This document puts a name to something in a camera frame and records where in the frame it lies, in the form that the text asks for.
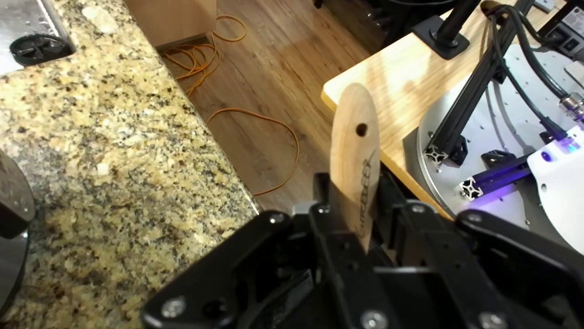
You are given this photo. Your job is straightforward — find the wooden spoon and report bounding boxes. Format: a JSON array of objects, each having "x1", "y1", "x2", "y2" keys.
[{"x1": 329, "y1": 82, "x2": 381, "y2": 252}]

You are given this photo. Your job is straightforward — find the black pole stand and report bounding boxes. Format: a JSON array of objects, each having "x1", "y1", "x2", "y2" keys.
[{"x1": 412, "y1": 0, "x2": 482, "y2": 60}]

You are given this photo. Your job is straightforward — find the short aluminium extrusion bar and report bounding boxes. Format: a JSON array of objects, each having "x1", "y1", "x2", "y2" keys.
[{"x1": 458, "y1": 152, "x2": 537, "y2": 201}]

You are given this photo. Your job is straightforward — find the wooden base cabinet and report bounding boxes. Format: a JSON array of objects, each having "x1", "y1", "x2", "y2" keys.
[{"x1": 124, "y1": 0, "x2": 219, "y2": 51}]

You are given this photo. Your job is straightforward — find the light wooden table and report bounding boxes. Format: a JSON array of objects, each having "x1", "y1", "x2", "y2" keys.
[{"x1": 319, "y1": 0, "x2": 584, "y2": 221}]

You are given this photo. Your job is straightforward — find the orange floor cable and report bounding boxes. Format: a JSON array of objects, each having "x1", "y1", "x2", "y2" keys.
[{"x1": 161, "y1": 15, "x2": 301, "y2": 198}]

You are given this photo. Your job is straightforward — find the black aluminium extrusion post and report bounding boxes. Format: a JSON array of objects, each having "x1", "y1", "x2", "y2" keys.
[{"x1": 425, "y1": 0, "x2": 537, "y2": 163}]

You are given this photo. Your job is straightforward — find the black table cables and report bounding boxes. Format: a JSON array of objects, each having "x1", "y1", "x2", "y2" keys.
[{"x1": 480, "y1": 0, "x2": 584, "y2": 143}]

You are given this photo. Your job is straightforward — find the black power box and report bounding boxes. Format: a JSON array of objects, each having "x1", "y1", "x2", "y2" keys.
[{"x1": 540, "y1": 0, "x2": 584, "y2": 53}]

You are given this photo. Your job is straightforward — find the black sink strainer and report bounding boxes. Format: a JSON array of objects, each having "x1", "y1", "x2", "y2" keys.
[{"x1": 7, "y1": 33, "x2": 78, "y2": 68}]

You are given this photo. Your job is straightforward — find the stainless steel pressure cooker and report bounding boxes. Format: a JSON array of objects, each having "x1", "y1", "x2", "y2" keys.
[{"x1": 0, "y1": 148, "x2": 37, "y2": 316}]

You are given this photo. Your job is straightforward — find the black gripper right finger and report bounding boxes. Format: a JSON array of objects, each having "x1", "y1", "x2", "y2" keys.
[{"x1": 370, "y1": 172, "x2": 584, "y2": 329}]

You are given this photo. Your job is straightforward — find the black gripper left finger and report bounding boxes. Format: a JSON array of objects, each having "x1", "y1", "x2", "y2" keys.
[{"x1": 141, "y1": 172, "x2": 391, "y2": 329}]

